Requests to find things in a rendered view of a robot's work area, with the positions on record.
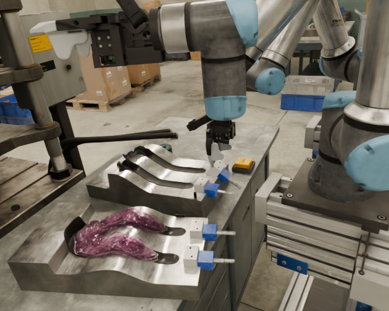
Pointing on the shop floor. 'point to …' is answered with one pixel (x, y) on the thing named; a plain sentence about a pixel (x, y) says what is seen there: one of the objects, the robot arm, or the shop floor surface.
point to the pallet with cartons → (144, 75)
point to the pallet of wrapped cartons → (102, 86)
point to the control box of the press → (66, 84)
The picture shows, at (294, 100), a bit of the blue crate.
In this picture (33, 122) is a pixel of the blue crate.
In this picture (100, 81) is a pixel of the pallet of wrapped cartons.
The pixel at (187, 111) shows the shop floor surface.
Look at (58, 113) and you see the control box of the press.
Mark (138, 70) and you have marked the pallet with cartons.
